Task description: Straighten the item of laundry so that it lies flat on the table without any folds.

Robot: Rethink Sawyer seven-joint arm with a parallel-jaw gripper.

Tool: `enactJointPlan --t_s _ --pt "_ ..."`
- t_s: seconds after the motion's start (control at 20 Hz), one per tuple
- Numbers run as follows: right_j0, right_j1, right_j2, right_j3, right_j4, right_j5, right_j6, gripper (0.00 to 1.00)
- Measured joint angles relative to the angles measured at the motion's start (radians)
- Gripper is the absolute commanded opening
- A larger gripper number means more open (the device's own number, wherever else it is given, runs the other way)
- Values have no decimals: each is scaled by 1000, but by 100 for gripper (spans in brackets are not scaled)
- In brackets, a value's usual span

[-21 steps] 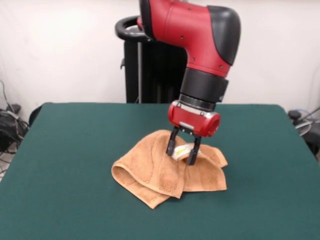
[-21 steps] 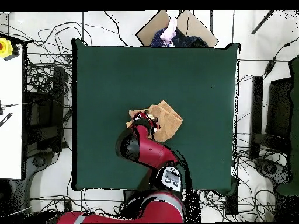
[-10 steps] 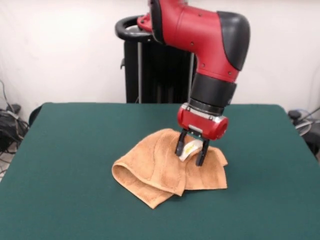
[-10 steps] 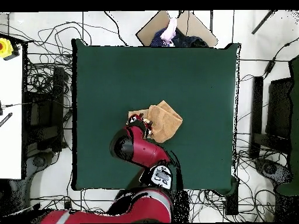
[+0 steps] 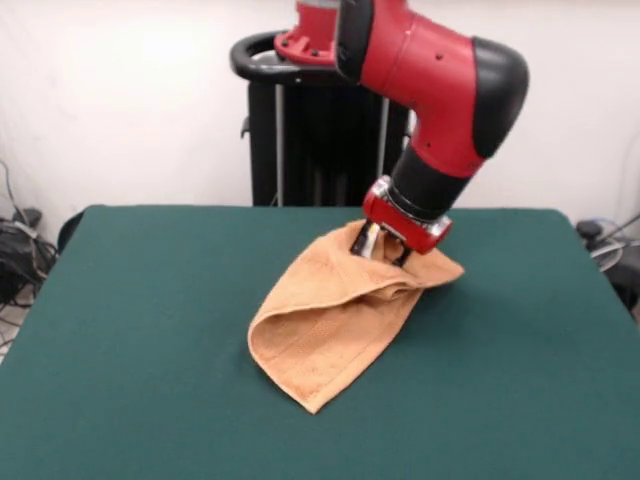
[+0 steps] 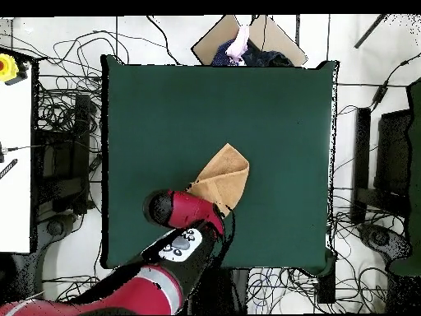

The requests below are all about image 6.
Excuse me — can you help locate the chair base with casters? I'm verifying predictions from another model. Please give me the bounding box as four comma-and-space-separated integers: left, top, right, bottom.
35, 213, 78, 244
358, 222, 412, 264

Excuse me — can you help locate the black chair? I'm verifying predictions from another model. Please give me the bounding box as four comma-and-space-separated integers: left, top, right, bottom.
350, 107, 412, 225
32, 93, 91, 215

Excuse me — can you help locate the white desk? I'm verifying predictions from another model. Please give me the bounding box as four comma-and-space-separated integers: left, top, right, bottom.
0, 62, 34, 253

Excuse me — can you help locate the orange terry towel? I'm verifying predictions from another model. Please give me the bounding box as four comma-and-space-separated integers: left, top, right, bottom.
187, 142, 250, 216

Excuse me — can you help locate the yellow emergency stop button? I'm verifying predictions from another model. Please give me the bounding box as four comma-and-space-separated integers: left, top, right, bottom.
0, 53, 30, 86

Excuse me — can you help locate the brown cardboard box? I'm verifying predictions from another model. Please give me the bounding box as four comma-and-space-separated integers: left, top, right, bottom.
191, 14, 308, 67

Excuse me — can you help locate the dark blue garment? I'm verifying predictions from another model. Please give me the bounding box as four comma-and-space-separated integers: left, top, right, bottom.
210, 39, 294, 67

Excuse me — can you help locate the pink garment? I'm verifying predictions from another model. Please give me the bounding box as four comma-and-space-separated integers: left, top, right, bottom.
225, 26, 250, 63

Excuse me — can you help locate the dark green table cloth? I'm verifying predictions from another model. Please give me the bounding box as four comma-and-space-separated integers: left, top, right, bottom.
99, 53, 340, 277

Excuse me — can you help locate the black rod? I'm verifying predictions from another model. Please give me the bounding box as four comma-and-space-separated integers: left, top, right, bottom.
354, 13, 392, 49

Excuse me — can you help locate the black cable with adapter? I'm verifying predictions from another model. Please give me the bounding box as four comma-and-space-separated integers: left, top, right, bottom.
371, 52, 421, 109

